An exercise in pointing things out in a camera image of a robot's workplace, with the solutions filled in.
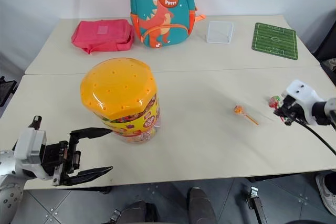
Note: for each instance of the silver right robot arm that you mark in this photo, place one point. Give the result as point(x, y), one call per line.
point(325, 112)

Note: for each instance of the pink fabric pouch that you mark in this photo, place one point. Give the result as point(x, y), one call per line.
point(102, 35)

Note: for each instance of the orange wrapped lollipop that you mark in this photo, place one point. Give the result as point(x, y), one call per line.
point(238, 109)

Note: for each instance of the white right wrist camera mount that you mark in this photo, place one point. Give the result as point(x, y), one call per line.
point(302, 91)

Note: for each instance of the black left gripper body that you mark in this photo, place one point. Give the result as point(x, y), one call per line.
point(56, 157)

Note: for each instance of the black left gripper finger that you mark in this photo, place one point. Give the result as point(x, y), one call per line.
point(89, 132)
point(89, 173)

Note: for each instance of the clear plastic lollipop jar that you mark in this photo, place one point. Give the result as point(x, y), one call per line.
point(136, 127)

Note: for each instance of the green soccer field mat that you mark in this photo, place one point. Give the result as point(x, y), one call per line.
point(275, 40)

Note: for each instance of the yellow perforated jar lid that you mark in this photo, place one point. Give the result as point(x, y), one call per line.
point(116, 87)

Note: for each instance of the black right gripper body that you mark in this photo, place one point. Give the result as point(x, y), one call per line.
point(294, 111)

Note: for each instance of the clear plastic tray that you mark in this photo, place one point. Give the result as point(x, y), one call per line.
point(220, 32)

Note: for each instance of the black metal table leg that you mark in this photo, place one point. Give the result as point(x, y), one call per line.
point(256, 204)

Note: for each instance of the dark rounded shape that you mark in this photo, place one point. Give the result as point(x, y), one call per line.
point(201, 205)
point(137, 212)

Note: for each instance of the black office chair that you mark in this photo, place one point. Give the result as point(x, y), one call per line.
point(326, 40)

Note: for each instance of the white sneaker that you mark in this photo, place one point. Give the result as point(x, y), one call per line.
point(326, 192)

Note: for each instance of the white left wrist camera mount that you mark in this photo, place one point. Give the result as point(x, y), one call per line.
point(30, 145)

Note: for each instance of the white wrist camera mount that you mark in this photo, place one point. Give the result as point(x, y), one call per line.
point(302, 91)
point(30, 145)

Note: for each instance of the teal dinosaur backpack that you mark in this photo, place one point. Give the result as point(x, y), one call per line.
point(162, 11)

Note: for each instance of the red green lollipop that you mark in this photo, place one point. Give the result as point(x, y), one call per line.
point(273, 101)

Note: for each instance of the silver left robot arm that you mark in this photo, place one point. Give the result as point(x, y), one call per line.
point(8, 182)

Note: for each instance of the black mesh chair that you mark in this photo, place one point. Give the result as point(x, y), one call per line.
point(5, 90)

